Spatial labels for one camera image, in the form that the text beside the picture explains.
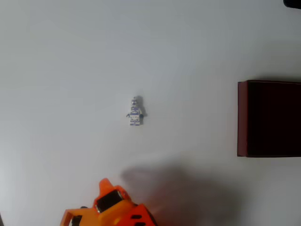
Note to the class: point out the black object at frame corner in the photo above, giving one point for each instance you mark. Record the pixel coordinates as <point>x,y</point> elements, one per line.
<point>294,3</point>

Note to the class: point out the orange gripper with motor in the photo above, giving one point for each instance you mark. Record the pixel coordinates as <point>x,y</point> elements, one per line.
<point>108,200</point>

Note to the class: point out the white purple toy minifigure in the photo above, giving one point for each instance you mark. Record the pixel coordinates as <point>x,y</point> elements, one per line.
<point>134,113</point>

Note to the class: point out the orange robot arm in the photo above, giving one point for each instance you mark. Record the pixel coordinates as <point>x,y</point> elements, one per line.
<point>141,216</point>

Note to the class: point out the dark red open box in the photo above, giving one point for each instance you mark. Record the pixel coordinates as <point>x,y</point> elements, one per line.
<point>270,117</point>

